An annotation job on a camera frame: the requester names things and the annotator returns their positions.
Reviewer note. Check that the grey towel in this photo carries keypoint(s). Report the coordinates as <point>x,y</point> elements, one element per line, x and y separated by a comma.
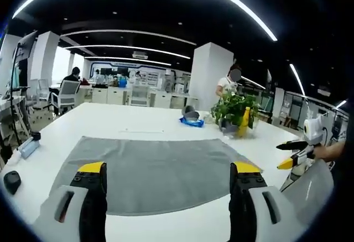
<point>155,175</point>

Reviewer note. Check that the person's right hand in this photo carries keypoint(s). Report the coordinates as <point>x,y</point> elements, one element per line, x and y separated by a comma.
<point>327,152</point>

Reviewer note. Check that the green potted plant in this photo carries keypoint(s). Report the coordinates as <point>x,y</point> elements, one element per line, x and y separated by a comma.
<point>235,109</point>

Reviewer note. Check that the light blue box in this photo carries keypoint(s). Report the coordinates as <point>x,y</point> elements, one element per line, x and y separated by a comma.
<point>29,146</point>

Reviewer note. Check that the white table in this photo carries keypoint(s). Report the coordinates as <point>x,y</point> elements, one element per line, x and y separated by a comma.
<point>155,120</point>

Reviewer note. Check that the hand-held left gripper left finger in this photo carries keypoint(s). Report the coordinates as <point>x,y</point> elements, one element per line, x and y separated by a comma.
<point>83,197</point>

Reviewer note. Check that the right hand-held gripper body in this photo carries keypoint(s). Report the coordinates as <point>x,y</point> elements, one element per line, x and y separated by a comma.
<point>314,132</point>

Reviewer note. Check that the blue plastic bag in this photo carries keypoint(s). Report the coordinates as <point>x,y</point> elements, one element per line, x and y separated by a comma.
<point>192,122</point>

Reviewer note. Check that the white office chair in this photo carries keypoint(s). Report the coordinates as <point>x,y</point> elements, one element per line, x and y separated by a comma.
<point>65,95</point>
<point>41,89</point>

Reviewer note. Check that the black computer mouse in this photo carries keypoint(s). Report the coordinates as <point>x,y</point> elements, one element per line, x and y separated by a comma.
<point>12,181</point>

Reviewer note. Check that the yellow bottle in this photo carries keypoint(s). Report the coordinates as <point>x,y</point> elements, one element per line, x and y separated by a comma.
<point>244,123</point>

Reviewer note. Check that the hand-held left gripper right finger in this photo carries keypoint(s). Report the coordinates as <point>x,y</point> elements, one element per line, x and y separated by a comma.
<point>249,197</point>

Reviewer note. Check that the grey crumpled cloth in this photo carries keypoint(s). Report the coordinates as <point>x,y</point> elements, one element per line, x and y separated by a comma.
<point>190,112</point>

